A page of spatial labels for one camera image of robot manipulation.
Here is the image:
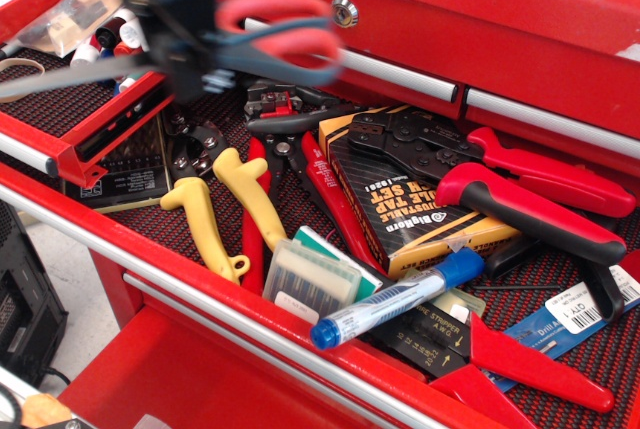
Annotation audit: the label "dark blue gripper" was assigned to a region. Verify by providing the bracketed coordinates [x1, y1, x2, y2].
[124, 0, 218, 104]

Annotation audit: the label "red and grey scissors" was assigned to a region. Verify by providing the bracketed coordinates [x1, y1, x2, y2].
[1, 0, 343, 96]

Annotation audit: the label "small open upper drawer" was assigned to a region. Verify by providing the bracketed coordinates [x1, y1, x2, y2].
[1, 0, 172, 188]

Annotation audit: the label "white cap Expo marker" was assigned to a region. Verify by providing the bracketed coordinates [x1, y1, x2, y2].
[119, 18, 148, 51]

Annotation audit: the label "red brown marker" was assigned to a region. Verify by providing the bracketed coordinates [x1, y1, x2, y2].
[113, 42, 143, 57]

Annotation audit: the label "blue cap marker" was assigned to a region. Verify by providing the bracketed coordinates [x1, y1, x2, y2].
[99, 48, 114, 60]

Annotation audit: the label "black cap Expo marker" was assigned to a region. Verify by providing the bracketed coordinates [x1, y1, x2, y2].
[95, 8, 134, 49]

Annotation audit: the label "white cap marker left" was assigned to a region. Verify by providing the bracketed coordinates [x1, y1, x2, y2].
[70, 36, 101, 68]

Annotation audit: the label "clear plastic bag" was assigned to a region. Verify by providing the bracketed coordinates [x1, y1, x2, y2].
[13, 0, 123, 57]

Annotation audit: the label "black drill bit index box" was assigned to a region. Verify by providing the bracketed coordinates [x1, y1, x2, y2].
[61, 116, 172, 213]

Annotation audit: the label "silver keyhole lock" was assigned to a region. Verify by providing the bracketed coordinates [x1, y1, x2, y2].
[331, 0, 359, 29]

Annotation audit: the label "tan rubber band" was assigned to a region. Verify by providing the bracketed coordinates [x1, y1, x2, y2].
[0, 58, 46, 103]

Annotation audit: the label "clear drill bit case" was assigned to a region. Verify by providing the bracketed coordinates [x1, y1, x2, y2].
[262, 239, 362, 325]

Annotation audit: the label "black yellow tap set box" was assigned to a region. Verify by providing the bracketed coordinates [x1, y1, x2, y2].
[319, 115, 519, 280]

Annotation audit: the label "green white flat package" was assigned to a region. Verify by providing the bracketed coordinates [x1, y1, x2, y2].
[294, 226, 383, 302]

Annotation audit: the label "black device on floor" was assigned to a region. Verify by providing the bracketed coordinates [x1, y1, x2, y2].
[1, 202, 68, 386]

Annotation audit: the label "red tool chest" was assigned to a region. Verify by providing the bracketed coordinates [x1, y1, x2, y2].
[1, 0, 639, 428]

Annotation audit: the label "blue capped white tube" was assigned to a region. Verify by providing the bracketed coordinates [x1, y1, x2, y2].
[310, 248, 485, 350]

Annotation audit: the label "red black crimping tool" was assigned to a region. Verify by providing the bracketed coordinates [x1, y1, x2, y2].
[346, 108, 638, 324]

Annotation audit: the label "yellow handled tin snips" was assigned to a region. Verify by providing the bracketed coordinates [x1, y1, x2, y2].
[160, 110, 286, 292]

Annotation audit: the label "black automatic wire stripper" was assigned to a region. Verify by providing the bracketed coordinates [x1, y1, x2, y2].
[244, 79, 364, 136]

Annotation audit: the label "red handled AWG wire stripper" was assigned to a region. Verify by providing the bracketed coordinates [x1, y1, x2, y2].
[370, 303, 614, 428]

